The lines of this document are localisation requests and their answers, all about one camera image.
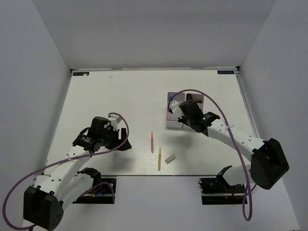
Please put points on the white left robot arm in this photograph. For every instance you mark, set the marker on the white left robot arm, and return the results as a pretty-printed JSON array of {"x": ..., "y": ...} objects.
[{"x": 44, "y": 205}]

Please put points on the orange pink pen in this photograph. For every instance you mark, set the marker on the orange pink pen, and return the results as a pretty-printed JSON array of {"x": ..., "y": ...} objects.
[{"x": 152, "y": 142}]

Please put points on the blue table label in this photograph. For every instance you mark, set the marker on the blue table label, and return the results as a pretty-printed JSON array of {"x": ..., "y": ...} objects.
[
  {"x": 225, "y": 72},
  {"x": 81, "y": 73}
]

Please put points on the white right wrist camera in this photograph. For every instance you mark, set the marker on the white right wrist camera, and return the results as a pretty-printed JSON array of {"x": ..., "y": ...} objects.
[{"x": 174, "y": 109}]

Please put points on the white organizer tray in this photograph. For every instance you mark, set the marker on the white organizer tray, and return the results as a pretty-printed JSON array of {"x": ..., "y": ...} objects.
[
  {"x": 171, "y": 121},
  {"x": 199, "y": 99}
]

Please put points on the yellow pen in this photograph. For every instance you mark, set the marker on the yellow pen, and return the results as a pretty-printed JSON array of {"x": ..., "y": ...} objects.
[{"x": 159, "y": 158}]

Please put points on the white right organizer tray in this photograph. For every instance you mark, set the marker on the white right organizer tray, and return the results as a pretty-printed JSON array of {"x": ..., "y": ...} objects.
[{"x": 199, "y": 99}]

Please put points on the black pink highlighter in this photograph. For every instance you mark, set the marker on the black pink highlighter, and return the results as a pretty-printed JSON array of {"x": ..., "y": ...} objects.
[{"x": 188, "y": 96}]

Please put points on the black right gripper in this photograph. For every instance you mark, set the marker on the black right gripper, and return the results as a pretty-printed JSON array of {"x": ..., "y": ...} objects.
[{"x": 183, "y": 120}]

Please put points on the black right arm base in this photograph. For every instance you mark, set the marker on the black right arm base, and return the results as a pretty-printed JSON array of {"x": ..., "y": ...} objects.
[{"x": 216, "y": 191}]

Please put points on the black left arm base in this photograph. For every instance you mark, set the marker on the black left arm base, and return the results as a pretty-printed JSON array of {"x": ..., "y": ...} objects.
[{"x": 104, "y": 191}]

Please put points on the white left organizer tray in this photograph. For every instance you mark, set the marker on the white left organizer tray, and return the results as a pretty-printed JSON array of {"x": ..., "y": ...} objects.
[{"x": 171, "y": 121}]

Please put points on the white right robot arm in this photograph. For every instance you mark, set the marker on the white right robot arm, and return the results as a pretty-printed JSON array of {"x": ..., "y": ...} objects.
[{"x": 267, "y": 160}]

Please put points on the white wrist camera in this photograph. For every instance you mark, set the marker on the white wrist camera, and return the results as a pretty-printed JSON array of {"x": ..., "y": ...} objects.
[
  {"x": 174, "y": 109},
  {"x": 114, "y": 120}
]

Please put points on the aluminium table edge rail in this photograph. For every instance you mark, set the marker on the aluminium table edge rail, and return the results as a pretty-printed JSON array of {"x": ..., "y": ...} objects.
[{"x": 246, "y": 104}]

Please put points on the grey eraser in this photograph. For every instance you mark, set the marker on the grey eraser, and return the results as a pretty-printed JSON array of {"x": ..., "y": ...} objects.
[{"x": 170, "y": 158}]

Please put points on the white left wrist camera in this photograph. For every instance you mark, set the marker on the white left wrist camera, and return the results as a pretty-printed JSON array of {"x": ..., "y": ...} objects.
[{"x": 114, "y": 120}]

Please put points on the left blue table label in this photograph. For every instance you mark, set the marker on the left blue table label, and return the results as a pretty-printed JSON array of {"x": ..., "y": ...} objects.
[{"x": 81, "y": 73}]

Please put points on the right blue table label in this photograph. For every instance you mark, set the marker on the right blue table label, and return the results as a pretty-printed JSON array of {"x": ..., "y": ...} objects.
[{"x": 225, "y": 72}]

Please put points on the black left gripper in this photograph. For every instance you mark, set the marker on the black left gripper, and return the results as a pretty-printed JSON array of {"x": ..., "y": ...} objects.
[{"x": 118, "y": 141}]

